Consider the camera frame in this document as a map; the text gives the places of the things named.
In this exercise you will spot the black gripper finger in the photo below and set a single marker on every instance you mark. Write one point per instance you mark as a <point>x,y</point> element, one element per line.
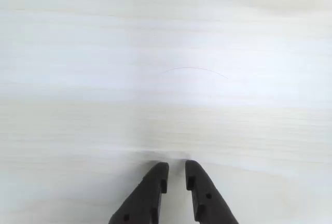
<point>145,195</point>
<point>205,195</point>

